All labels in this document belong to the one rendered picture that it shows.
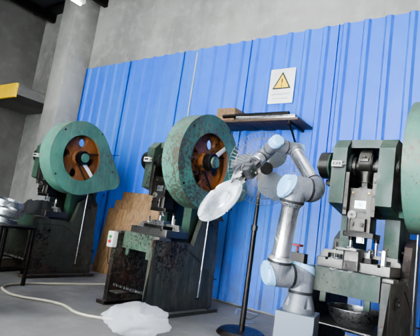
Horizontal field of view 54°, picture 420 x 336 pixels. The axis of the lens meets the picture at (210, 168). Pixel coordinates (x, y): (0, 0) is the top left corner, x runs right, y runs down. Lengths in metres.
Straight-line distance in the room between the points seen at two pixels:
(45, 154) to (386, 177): 3.27
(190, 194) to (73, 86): 4.15
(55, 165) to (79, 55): 3.06
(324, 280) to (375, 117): 2.00
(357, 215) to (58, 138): 3.07
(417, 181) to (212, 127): 1.78
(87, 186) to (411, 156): 3.45
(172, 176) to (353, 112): 1.97
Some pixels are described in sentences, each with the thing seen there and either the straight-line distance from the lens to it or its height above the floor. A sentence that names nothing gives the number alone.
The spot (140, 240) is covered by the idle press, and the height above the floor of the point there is 0.59.
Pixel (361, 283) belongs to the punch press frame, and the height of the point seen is 0.59.
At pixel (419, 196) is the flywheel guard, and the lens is 2.48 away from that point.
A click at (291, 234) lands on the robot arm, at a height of 0.81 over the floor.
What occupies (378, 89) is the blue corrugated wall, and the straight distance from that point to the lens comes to 4.31.
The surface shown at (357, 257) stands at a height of 0.74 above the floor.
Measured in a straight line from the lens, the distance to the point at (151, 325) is 2.88.
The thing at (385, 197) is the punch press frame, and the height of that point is 1.12.
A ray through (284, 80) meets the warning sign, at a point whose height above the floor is 2.48.
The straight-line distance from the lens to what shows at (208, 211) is 2.16.
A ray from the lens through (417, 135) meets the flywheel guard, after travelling 2.50.
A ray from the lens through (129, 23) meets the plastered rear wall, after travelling 6.93.
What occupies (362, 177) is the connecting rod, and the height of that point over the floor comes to 1.25.
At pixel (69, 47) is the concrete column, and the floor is 3.27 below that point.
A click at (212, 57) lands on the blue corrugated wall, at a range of 5.39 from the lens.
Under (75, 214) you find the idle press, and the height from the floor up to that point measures 0.71.
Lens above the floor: 0.79
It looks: 8 degrees up
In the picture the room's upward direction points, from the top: 8 degrees clockwise
